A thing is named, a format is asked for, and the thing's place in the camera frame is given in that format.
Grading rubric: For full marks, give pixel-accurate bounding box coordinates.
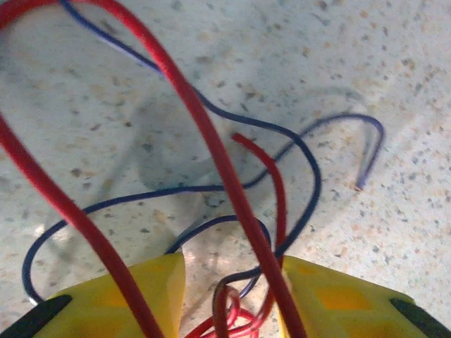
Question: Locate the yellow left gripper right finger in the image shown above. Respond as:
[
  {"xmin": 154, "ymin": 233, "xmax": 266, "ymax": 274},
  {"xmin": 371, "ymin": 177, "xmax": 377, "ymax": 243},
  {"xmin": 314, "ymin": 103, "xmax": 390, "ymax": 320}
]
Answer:
[{"xmin": 277, "ymin": 254, "xmax": 451, "ymax": 338}]

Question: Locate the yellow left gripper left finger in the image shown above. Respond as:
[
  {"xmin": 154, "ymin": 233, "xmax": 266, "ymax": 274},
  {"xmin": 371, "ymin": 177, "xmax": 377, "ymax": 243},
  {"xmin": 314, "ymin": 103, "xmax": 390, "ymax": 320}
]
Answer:
[{"xmin": 0, "ymin": 253, "xmax": 187, "ymax": 338}]

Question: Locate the blue cable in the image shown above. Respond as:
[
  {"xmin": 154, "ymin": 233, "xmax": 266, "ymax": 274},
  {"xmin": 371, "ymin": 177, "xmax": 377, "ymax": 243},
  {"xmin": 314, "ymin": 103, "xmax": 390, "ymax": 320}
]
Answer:
[{"xmin": 21, "ymin": 0, "xmax": 385, "ymax": 308}]

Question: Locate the red cable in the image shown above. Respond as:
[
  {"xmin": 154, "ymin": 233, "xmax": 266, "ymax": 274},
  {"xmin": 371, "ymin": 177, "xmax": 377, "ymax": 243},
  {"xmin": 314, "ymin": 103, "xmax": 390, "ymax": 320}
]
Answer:
[{"xmin": 0, "ymin": 0, "xmax": 308, "ymax": 338}]

